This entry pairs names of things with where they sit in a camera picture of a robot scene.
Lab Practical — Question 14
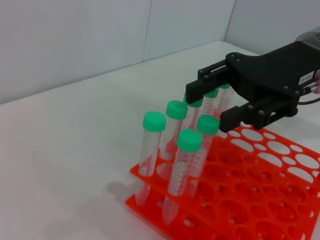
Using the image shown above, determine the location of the orange plastic test tube rack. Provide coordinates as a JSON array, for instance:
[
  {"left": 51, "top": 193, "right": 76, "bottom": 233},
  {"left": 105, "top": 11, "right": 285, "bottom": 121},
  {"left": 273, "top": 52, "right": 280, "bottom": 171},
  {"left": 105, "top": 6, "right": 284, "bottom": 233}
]
[{"left": 124, "top": 123, "right": 320, "bottom": 240}]

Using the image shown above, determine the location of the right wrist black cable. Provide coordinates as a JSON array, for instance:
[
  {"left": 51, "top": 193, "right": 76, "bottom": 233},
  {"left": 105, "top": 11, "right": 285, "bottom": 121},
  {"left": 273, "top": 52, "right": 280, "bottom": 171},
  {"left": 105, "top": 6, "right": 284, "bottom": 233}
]
[{"left": 298, "top": 83, "right": 320, "bottom": 105}]

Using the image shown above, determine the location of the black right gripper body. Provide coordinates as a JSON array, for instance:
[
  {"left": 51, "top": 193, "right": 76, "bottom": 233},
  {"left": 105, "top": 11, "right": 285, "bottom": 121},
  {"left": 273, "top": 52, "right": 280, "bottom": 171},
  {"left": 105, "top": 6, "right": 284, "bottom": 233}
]
[{"left": 225, "top": 41, "right": 320, "bottom": 118}]

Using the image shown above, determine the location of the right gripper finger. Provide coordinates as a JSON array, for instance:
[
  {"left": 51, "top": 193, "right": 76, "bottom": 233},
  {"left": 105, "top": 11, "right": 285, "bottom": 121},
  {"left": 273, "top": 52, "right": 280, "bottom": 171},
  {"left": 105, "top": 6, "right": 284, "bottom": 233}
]
[
  {"left": 219, "top": 96, "right": 294, "bottom": 134},
  {"left": 185, "top": 59, "right": 233, "bottom": 105}
]

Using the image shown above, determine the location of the clear test tube green cap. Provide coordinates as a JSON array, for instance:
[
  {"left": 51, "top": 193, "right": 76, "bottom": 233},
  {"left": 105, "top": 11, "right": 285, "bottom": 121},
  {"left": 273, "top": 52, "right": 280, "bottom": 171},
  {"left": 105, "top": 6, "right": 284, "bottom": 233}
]
[
  {"left": 201, "top": 87, "right": 220, "bottom": 118},
  {"left": 217, "top": 83, "right": 236, "bottom": 118},
  {"left": 161, "top": 128, "right": 204, "bottom": 225},
  {"left": 183, "top": 92, "right": 204, "bottom": 132},
  {"left": 159, "top": 99, "right": 189, "bottom": 161},
  {"left": 187, "top": 114, "right": 221, "bottom": 198},
  {"left": 134, "top": 111, "right": 168, "bottom": 207}
]

